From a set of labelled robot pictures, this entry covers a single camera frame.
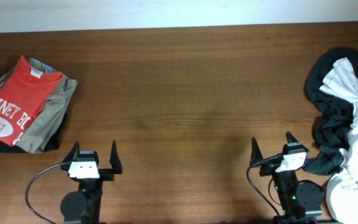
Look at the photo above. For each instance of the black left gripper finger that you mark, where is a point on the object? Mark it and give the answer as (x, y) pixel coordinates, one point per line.
(70, 157)
(114, 160)

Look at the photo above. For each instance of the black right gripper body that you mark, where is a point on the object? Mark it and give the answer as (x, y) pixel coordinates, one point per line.
(283, 181)

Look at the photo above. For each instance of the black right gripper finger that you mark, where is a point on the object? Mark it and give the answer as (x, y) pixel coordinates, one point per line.
(256, 155)
(293, 146)

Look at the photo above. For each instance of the white robot print t-shirt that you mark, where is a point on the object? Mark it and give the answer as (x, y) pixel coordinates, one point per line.
(342, 189)

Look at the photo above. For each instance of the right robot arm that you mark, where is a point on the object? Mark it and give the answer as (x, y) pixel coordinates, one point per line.
(300, 200)

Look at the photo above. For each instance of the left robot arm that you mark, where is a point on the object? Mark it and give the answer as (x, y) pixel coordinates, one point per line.
(83, 205)

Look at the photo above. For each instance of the folded khaki grey shirt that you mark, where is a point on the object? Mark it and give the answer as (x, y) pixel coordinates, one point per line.
(50, 117)

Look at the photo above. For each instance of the dark green black garment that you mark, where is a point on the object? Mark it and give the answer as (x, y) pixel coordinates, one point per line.
(331, 132)

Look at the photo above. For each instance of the red printed t-shirt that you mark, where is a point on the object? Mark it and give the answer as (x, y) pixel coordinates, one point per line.
(22, 97)

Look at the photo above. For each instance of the folded black garment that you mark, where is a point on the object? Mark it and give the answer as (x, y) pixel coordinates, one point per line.
(52, 144)

